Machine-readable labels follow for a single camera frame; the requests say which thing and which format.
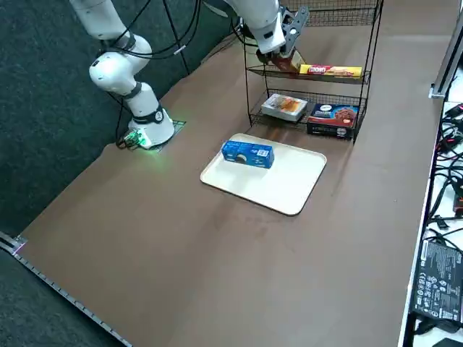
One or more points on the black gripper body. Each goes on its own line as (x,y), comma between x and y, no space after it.
(264,56)

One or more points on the blue Oreo cookie box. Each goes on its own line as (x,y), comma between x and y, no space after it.
(246,153)

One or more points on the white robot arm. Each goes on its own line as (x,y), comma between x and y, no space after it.
(112,72)

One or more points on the cream plastic tray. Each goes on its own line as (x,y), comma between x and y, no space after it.
(275,180)

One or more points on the white Franzzi biscuit box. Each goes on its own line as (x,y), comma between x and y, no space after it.
(284,107)

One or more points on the yellow Nabati wafer box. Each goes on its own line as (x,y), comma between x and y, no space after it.
(332,71)

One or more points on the dark blue chocolate cookie box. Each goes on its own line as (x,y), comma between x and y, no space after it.
(332,119)

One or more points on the large black power adapter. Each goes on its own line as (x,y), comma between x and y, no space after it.
(439,278)

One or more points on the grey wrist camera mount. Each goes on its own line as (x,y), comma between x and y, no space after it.
(294,29)

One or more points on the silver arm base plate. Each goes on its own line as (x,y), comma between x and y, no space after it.
(179,124)

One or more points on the aluminium camera post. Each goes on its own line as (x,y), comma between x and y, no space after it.
(446,54)

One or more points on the power strip with red switch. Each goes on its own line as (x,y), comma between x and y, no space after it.
(458,200)
(456,109)

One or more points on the aluminium table edge rail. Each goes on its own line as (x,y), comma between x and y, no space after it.
(72,303)

